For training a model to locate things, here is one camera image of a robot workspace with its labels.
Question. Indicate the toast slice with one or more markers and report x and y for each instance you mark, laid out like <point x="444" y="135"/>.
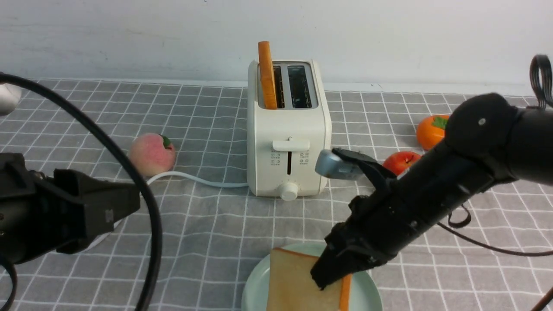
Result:
<point x="291" y="287"/>
<point x="267" y="78"/>

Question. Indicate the white toaster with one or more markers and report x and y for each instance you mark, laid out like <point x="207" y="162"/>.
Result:
<point x="283" y="145"/>

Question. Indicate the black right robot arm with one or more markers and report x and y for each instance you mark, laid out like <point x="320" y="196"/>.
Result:
<point x="487" y="142"/>

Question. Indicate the pink peach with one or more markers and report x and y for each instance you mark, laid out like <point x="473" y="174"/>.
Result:
<point x="152" y="154"/>

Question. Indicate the orange persimmon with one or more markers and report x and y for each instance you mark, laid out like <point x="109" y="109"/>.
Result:
<point x="431" y="130"/>

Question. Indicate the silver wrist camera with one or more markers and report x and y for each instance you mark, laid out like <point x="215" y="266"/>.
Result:
<point x="330" y="166"/>

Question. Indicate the red apple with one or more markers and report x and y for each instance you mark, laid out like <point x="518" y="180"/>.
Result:
<point x="400" y="161"/>

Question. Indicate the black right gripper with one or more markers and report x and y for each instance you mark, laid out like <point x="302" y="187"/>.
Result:
<point x="379" y="227"/>

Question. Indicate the grey checked tablecloth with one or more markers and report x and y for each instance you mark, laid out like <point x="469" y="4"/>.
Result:
<point x="213" y="237"/>

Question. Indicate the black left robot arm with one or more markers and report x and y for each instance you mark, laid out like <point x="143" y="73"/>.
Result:
<point x="16" y="197"/>

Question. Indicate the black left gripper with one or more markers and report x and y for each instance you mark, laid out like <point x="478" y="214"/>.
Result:
<point x="71" y="210"/>

